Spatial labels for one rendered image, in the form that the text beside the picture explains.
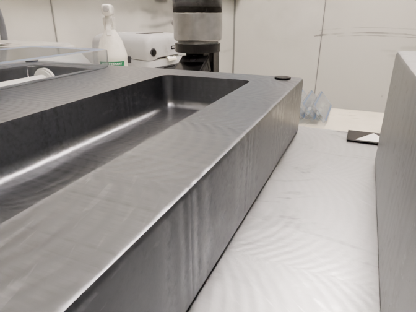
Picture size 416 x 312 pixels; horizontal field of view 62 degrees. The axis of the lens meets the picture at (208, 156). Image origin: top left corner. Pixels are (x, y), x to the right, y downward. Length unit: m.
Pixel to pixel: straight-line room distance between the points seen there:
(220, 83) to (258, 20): 2.41
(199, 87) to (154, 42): 0.93
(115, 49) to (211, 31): 0.51
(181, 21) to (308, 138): 0.41
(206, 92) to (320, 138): 0.05
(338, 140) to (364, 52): 2.32
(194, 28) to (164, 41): 0.60
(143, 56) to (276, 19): 1.57
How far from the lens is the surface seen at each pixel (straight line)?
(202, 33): 0.54
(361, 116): 1.09
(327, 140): 0.16
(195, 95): 0.16
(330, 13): 2.48
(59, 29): 1.19
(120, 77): 0.16
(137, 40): 1.09
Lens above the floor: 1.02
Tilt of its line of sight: 22 degrees down
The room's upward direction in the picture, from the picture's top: straight up
